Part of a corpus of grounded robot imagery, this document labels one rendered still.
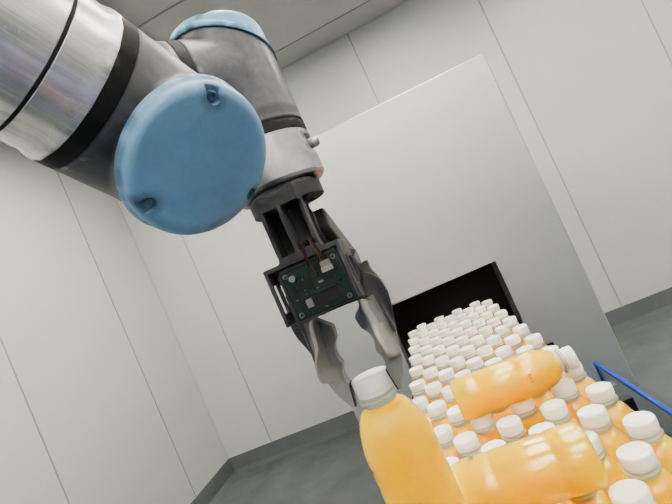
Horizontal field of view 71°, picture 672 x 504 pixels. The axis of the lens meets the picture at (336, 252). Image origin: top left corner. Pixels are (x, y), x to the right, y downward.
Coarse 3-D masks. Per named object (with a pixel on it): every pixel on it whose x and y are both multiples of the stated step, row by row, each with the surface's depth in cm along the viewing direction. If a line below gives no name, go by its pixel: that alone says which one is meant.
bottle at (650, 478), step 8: (624, 472) 55; (648, 472) 53; (656, 472) 53; (664, 472) 54; (640, 480) 53; (648, 480) 53; (656, 480) 53; (664, 480) 53; (656, 488) 52; (664, 488) 52; (656, 496) 52; (664, 496) 52
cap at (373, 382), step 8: (376, 368) 47; (384, 368) 46; (360, 376) 47; (368, 376) 45; (376, 376) 44; (384, 376) 45; (352, 384) 46; (360, 384) 44; (368, 384) 44; (376, 384) 44; (384, 384) 44; (392, 384) 45; (360, 392) 45; (368, 392) 44; (376, 392) 44; (384, 392) 44
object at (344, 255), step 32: (288, 192) 40; (320, 192) 44; (288, 224) 40; (288, 256) 40; (320, 256) 39; (352, 256) 46; (288, 288) 40; (320, 288) 40; (352, 288) 39; (288, 320) 40
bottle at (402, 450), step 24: (384, 408) 44; (408, 408) 44; (360, 432) 45; (384, 432) 43; (408, 432) 43; (432, 432) 45; (384, 456) 43; (408, 456) 42; (432, 456) 43; (384, 480) 43; (408, 480) 42; (432, 480) 43; (456, 480) 45
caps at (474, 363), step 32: (448, 320) 174; (480, 320) 148; (512, 320) 134; (416, 352) 151; (448, 352) 131; (480, 352) 117; (512, 352) 111; (416, 384) 114; (608, 384) 72; (448, 416) 88; (512, 416) 76; (544, 416) 74; (608, 416) 66; (640, 416) 61
